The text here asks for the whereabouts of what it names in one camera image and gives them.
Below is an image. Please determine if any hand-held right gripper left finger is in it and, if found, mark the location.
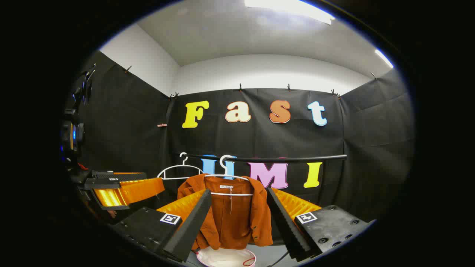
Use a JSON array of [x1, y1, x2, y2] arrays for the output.
[[111, 188, 213, 263]]

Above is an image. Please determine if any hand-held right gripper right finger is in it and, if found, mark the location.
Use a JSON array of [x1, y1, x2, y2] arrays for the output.
[[266, 187, 376, 262]]

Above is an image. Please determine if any white laundry hamper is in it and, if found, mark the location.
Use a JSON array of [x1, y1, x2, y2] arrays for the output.
[[196, 246, 257, 267]]

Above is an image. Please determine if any orange knit jacket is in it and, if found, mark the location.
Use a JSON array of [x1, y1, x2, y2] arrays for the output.
[[177, 173, 274, 251]]

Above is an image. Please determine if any white plastic clothes hanger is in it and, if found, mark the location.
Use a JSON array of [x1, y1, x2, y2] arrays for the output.
[[157, 152, 204, 181], [203, 154, 254, 197]]

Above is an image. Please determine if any black clothes rack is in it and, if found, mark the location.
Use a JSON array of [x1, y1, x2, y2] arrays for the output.
[[182, 153, 348, 164]]

